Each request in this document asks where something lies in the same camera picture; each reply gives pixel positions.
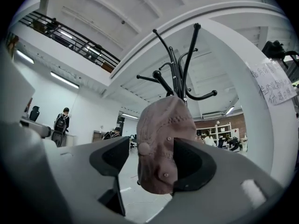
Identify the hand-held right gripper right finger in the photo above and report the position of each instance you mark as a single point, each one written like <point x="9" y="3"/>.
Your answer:
<point x="189" y="164"/>

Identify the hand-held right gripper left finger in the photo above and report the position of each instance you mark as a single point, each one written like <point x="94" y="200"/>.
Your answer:
<point x="109" y="156"/>

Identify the dusty pink cap item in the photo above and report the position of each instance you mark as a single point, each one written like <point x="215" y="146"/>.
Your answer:
<point x="158" y="136"/>

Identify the black metal coat stand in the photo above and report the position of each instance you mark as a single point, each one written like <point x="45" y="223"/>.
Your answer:
<point x="181" y="73"/>

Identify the black device on stand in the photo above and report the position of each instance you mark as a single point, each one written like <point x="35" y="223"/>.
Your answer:
<point x="276" y="49"/>

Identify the grey low cabinet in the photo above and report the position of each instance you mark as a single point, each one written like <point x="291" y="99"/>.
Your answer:
<point x="99" y="136"/>

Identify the long ceiling light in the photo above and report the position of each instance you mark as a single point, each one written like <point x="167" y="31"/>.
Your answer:
<point x="64" y="79"/>
<point x="24" y="56"/>
<point x="129" y="115"/>

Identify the white storage shelf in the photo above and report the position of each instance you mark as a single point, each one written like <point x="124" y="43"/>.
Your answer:
<point x="222" y="130"/>

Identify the black backpack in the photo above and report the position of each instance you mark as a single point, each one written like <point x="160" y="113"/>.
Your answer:
<point x="60" y="123"/>

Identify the black office chair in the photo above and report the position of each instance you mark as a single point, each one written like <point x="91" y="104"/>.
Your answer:
<point x="34" y="113"/>

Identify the handwritten white paper note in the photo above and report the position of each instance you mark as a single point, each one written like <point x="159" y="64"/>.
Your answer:
<point x="271" y="85"/>

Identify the black balcony railing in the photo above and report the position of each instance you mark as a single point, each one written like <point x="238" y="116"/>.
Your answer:
<point x="70" y="39"/>

